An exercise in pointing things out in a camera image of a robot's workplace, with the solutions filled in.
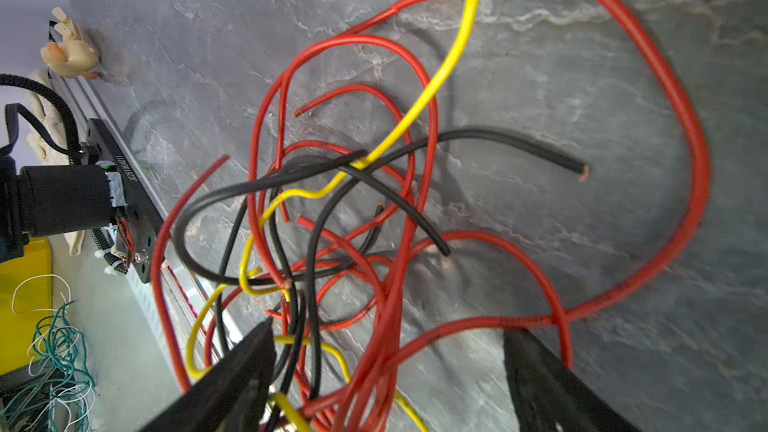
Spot green white wire bundle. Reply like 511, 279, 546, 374
0, 274, 97, 432

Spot red yellow black cables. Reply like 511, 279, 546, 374
149, 0, 712, 432

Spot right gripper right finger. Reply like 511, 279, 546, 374
503, 329, 637, 431

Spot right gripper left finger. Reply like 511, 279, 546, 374
142, 319, 276, 431

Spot small wooden hand figure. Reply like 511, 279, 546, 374
40, 7, 100, 80

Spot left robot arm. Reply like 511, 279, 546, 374
1, 73, 116, 262

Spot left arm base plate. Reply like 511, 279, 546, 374
83, 119, 163, 284

